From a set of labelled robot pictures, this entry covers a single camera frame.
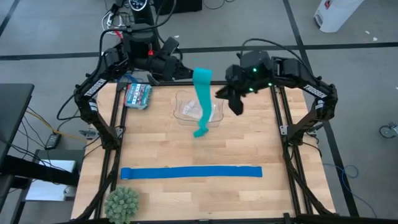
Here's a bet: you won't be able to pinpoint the white trash bin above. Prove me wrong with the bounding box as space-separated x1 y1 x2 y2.
313 0 364 34

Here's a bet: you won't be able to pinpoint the blue elastic bandage strip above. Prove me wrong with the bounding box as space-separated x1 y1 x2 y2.
120 166 264 180

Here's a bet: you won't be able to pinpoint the black aluminium table frame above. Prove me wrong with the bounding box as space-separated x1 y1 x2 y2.
74 81 398 224

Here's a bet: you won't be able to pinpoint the white shelf board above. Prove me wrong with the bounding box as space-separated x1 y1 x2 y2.
25 159 77 202

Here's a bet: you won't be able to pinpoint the black power adapter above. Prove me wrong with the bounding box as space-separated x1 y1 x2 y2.
44 133 62 151

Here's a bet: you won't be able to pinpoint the black box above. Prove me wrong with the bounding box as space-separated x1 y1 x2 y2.
155 0 203 15

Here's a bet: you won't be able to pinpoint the grey caster wheel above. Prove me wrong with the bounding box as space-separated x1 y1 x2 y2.
379 122 398 139

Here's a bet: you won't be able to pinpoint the black tower fan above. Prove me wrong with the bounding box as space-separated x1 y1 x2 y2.
129 0 158 29

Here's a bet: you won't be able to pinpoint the teal wipes pack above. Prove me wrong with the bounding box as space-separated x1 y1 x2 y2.
123 83 153 110

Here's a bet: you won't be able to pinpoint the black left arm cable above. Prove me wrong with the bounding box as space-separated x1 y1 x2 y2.
99 0 178 44

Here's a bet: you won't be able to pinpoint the clear plastic container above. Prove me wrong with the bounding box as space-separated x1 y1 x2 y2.
173 88 225 128

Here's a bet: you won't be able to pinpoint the blue floor cable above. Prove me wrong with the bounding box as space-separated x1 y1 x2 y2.
323 163 379 218

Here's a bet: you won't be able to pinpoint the green spiky plant ball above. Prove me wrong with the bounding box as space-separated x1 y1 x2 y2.
104 185 140 224

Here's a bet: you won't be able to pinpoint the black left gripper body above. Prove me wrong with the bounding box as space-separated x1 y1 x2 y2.
147 36 184 86

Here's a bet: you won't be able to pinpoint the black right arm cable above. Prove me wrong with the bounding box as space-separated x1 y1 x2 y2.
241 37 312 72

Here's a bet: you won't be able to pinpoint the yellow floor cable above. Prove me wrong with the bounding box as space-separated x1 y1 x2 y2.
26 108 88 143

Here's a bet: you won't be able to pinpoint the black desk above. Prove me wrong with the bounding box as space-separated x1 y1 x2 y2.
0 83 35 166

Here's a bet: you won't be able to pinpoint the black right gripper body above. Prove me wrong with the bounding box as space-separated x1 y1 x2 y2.
225 63 249 116

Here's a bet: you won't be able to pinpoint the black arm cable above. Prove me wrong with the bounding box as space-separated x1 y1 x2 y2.
99 0 178 44
241 37 312 72

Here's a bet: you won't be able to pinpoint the white power strip cables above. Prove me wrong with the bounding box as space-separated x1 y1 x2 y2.
101 9 129 32

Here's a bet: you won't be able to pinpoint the teal elastic bandage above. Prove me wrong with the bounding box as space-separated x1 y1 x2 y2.
192 67 215 139

